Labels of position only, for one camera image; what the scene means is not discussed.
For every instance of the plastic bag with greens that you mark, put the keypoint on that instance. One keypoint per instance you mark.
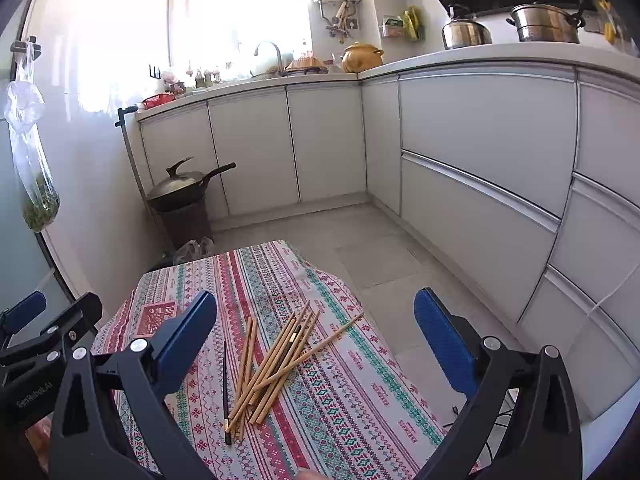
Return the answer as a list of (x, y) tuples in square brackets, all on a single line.
[(35, 200)]

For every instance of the door hook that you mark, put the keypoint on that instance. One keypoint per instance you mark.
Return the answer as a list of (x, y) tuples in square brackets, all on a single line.
[(25, 45)]

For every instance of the chrome faucet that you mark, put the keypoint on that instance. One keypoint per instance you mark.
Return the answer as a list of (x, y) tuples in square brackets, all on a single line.
[(276, 55)]

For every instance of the row of condiment bottles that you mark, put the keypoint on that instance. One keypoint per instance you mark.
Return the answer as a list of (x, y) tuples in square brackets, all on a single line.
[(200, 80)]

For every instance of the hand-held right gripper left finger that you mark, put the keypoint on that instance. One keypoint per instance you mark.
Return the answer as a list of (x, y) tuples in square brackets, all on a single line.
[(187, 330)]

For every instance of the black metal pole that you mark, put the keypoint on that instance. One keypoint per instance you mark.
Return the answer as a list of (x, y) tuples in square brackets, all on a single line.
[(131, 155)]

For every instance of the yellow ceramic pot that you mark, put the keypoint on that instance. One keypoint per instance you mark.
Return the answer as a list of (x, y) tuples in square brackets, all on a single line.
[(361, 57)]

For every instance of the patterned red green tablecloth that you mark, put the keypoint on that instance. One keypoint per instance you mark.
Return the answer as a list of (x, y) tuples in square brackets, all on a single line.
[(350, 400)]

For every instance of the wicker basket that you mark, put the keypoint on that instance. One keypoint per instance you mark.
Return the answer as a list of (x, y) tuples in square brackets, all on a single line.
[(304, 63)]

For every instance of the crumpled plastic bag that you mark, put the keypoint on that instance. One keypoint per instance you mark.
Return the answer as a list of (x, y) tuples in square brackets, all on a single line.
[(192, 252)]

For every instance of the yellow green hanging bag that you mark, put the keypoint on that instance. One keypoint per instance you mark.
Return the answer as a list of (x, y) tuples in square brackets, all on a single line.
[(411, 22)]

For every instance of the red plastic basket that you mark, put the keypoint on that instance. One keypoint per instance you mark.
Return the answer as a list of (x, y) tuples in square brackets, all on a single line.
[(157, 101)]

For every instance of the black wok with lid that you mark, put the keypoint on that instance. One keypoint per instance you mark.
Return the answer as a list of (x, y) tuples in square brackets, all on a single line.
[(175, 190)]

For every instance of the white countertop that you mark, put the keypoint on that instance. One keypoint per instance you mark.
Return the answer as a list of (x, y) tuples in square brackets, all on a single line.
[(500, 52)]

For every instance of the window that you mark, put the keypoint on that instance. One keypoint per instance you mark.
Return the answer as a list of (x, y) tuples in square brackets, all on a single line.
[(235, 10)]

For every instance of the group of bamboo chopsticks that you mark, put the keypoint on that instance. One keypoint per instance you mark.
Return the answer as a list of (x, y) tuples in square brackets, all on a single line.
[(280, 360)]

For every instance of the wall rack with box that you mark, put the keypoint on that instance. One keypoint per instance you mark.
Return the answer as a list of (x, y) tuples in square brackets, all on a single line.
[(392, 27)]

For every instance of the black wall hook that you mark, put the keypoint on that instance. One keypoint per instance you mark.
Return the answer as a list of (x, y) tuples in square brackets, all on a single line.
[(155, 71)]

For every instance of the black bin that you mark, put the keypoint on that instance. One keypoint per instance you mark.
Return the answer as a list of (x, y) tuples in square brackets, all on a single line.
[(185, 225)]

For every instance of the stainless steel pot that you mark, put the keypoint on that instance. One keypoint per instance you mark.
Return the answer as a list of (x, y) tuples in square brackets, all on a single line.
[(545, 25)]

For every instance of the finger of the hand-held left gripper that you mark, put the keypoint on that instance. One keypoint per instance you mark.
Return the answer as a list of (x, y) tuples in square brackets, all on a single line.
[(22, 310), (75, 320)]

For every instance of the water heater pipes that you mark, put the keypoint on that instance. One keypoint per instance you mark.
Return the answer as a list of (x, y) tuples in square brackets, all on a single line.
[(340, 22)]

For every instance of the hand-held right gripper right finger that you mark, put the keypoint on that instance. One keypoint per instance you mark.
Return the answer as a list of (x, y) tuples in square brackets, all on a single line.
[(442, 340)]

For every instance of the stainless steel kettle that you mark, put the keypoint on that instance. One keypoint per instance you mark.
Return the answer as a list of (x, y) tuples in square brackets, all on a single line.
[(465, 32)]

